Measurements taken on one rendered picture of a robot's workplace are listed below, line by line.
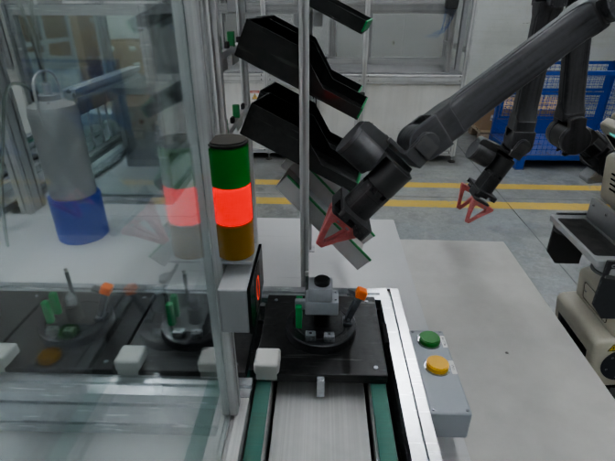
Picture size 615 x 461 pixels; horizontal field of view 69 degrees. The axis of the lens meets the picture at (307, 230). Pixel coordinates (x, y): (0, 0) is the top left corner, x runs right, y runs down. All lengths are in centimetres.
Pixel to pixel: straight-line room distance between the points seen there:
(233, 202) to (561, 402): 77
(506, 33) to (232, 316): 938
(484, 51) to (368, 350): 901
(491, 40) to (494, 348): 881
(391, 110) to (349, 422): 425
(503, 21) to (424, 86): 501
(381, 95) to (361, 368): 416
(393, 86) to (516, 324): 385
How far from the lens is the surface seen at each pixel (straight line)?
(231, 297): 58
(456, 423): 85
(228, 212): 56
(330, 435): 82
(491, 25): 968
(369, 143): 73
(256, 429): 80
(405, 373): 88
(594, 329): 141
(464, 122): 78
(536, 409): 103
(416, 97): 490
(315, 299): 85
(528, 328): 123
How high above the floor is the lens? 156
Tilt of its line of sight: 27 degrees down
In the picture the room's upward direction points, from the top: straight up
